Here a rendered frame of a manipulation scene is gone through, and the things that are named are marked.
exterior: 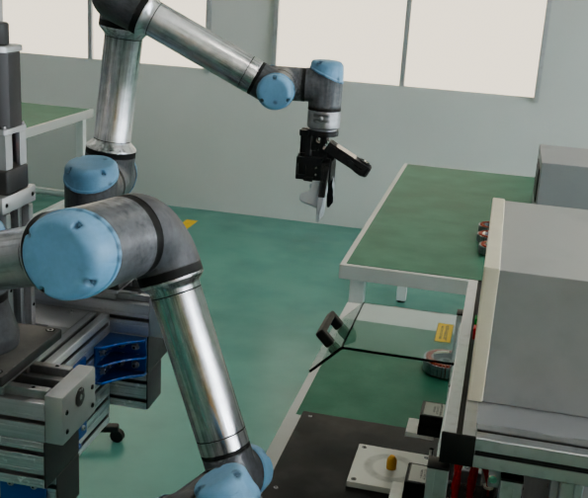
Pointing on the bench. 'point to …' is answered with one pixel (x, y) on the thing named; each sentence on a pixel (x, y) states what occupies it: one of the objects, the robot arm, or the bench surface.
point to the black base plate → (335, 456)
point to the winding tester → (552, 311)
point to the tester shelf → (526, 430)
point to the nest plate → (377, 467)
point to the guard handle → (328, 327)
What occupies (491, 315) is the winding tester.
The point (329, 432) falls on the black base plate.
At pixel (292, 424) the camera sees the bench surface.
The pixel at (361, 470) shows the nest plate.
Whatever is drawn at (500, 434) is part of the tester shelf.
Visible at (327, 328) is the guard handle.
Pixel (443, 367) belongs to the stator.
